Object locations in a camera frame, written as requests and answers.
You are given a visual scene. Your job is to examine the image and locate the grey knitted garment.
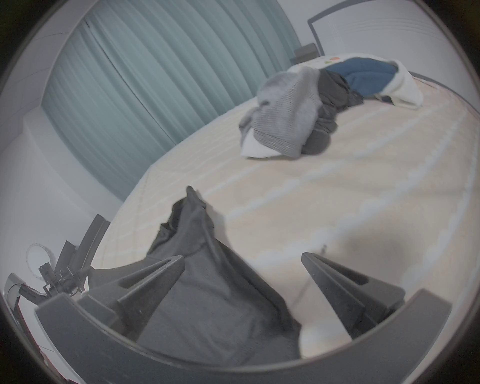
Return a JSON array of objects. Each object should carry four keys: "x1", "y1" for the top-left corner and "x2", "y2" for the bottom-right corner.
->
[{"x1": 238, "y1": 67, "x2": 323, "y2": 158}]

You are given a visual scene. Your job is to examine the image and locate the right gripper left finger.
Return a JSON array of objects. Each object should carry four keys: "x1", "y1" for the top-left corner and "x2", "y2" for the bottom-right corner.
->
[{"x1": 80, "y1": 255, "x2": 187, "y2": 340}]

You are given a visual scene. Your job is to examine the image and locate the white printed pillow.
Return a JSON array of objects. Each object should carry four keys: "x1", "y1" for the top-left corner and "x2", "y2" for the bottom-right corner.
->
[{"x1": 286, "y1": 55, "x2": 346, "y2": 76}]

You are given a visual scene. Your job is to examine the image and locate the white garment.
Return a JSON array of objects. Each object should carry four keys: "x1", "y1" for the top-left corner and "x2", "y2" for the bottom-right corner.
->
[
  {"x1": 374, "y1": 59, "x2": 425, "y2": 110},
  {"x1": 239, "y1": 133, "x2": 283, "y2": 158}
]

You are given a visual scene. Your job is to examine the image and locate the blue-green curtain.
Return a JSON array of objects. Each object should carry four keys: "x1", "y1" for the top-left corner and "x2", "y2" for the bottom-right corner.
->
[
  {"x1": 40, "y1": 20, "x2": 178, "y2": 202},
  {"x1": 85, "y1": 0, "x2": 301, "y2": 148}
]

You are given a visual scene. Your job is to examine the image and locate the black T-shirt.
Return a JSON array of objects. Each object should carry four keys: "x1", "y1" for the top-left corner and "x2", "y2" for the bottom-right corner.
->
[{"x1": 89, "y1": 185, "x2": 303, "y2": 370}]

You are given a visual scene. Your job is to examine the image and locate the bed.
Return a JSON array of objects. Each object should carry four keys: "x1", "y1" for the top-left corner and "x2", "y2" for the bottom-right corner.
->
[{"x1": 90, "y1": 0, "x2": 480, "y2": 361}]

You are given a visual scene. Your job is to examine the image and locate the black garment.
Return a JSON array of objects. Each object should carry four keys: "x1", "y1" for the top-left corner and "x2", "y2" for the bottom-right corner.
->
[{"x1": 301, "y1": 70, "x2": 365, "y2": 155}]

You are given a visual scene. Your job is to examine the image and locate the white ring light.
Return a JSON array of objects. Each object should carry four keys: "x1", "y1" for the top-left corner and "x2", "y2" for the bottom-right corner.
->
[{"x1": 26, "y1": 243, "x2": 54, "y2": 281}]

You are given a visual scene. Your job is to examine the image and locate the grey bedside table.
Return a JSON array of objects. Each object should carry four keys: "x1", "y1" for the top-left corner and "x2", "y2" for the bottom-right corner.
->
[{"x1": 289, "y1": 43, "x2": 319, "y2": 65}]

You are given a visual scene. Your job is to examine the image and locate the dark blue garment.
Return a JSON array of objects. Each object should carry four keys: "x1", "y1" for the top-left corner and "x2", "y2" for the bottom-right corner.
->
[{"x1": 325, "y1": 58, "x2": 399, "y2": 99}]

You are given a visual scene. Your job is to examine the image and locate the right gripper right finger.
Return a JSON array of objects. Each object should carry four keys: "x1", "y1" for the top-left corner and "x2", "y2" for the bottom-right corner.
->
[{"x1": 301, "y1": 252, "x2": 407, "y2": 340}]

